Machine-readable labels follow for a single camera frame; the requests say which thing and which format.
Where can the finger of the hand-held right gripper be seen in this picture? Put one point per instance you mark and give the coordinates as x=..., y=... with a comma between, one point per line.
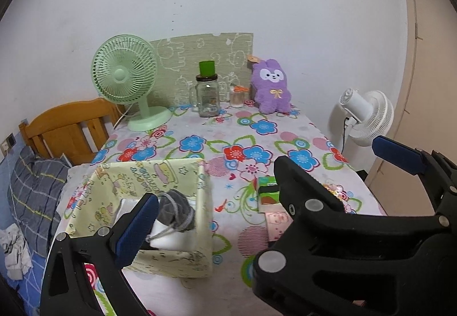
x=303, y=191
x=400, y=155

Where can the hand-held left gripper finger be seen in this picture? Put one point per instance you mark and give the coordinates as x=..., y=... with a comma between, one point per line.
x=135, y=226

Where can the green tissue packet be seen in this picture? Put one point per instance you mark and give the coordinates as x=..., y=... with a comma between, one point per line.
x=267, y=182

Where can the grey knit sock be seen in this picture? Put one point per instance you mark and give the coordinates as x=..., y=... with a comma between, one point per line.
x=171, y=212

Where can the pink printed packet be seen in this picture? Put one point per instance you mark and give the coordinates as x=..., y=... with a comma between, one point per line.
x=276, y=225

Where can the yellow cartoon fabric box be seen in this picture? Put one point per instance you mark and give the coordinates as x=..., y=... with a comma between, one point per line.
x=117, y=176

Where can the white floor fan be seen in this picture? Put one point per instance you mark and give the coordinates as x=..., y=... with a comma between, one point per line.
x=375, y=112

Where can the white bedding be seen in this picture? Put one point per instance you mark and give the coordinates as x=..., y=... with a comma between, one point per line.
x=76, y=176

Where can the beige door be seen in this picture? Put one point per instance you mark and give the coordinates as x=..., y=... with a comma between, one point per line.
x=428, y=69

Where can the floral tablecloth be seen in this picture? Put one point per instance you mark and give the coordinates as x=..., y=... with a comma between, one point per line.
x=214, y=144

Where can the purple plush bunny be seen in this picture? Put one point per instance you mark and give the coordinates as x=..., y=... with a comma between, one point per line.
x=271, y=94

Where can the grey plaid pillow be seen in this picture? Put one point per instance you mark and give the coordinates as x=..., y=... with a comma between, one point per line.
x=32, y=191

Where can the blue bed sheet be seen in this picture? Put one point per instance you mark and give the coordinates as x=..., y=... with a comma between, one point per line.
x=28, y=284

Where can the crumpled white cloth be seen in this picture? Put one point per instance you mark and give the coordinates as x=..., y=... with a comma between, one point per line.
x=14, y=251

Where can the wooden headboard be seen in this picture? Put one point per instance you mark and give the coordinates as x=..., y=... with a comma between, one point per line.
x=64, y=119

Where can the glass jar mug green lid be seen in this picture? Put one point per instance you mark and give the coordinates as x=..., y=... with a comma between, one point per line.
x=207, y=98

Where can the green desk fan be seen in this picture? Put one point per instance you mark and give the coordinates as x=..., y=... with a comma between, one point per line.
x=121, y=69

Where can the green patterned board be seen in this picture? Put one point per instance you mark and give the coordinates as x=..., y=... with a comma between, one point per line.
x=214, y=48

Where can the dark wall switch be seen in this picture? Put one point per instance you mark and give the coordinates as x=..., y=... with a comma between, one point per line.
x=10, y=140

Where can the white wall socket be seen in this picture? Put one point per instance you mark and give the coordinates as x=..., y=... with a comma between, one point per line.
x=3, y=149

